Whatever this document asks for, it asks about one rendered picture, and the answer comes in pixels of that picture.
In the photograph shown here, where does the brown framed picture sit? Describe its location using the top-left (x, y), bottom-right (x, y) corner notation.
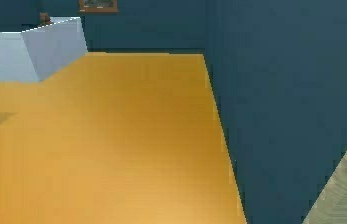
top-left (78, 0), bottom-right (119, 14)

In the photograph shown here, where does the white cupboard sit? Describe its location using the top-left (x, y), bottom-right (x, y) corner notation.
top-left (0, 16), bottom-right (89, 84)

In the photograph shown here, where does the small brown object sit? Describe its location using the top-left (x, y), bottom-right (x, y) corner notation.
top-left (38, 11), bottom-right (53, 27)

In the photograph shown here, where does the beige wooden furniture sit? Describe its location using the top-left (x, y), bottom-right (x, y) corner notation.
top-left (301, 121), bottom-right (347, 224)

